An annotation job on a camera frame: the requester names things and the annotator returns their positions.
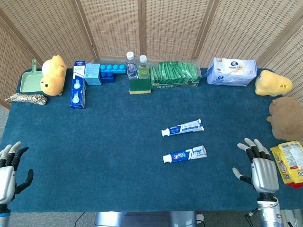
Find yellow snack bag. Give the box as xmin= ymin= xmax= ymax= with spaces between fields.
xmin=270 ymin=140 xmax=303 ymax=190

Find small light blue box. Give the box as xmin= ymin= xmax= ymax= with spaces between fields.
xmin=84 ymin=63 xmax=102 ymax=86

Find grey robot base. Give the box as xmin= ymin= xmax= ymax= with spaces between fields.
xmin=94 ymin=211 xmax=197 ymax=227

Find toothpaste tube small logo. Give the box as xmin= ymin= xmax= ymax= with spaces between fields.
xmin=161 ymin=119 xmax=205 ymax=137

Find yellow plush toy with tag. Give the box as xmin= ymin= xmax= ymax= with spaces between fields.
xmin=255 ymin=70 xmax=294 ymax=97

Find Crest toothpaste tube large logo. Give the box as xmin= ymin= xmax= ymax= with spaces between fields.
xmin=162 ymin=145 xmax=208 ymax=164

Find green plastic dustpan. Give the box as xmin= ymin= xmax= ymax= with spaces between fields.
xmin=19 ymin=59 xmax=45 ymax=93

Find clear bottle pink label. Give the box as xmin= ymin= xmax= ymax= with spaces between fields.
xmin=125 ymin=52 xmax=139 ymax=80

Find yellow chick plush toy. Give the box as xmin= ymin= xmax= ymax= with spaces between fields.
xmin=40 ymin=54 xmax=67 ymax=96

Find green tea sachet box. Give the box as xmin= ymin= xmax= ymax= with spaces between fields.
xmin=150 ymin=60 xmax=203 ymax=90

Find green drink bottle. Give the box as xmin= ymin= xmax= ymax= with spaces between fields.
xmin=138 ymin=54 xmax=151 ymax=79

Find woven bamboo folding screen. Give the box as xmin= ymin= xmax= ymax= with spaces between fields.
xmin=0 ymin=0 xmax=303 ymax=110

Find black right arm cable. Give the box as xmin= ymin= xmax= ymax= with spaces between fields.
xmin=245 ymin=207 xmax=261 ymax=219

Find brown plush toy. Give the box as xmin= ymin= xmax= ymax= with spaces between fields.
xmin=267 ymin=96 xmax=303 ymax=141

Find black floor cable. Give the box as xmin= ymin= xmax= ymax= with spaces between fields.
xmin=75 ymin=212 xmax=85 ymax=227

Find long blue toothpaste box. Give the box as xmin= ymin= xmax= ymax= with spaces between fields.
xmin=69 ymin=60 xmax=86 ymax=110

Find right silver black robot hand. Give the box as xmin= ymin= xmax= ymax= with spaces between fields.
xmin=232 ymin=138 xmax=280 ymax=201

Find blue toy building block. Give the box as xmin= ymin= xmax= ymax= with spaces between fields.
xmin=99 ymin=63 xmax=127 ymax=83

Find coiled patterned rope bundle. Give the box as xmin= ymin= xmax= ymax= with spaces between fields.
xmin=5 ymin=93 xmax=48 ymax=106

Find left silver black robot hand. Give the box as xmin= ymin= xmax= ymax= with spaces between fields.
xmin=0 ymin=141 xmax=34 ymax=205

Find white blue tissue pack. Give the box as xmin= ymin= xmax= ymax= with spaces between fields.
xmin=206 ymin=57 xmax=258 ymax=87

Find blue table carpet mat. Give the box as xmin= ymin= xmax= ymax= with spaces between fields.
xmin=0 ymin=68 xmax=303 ymax=213

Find green yellow sponge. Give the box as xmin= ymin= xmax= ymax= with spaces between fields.
xmin=129 ymin=78 xmax=152 ymax=95

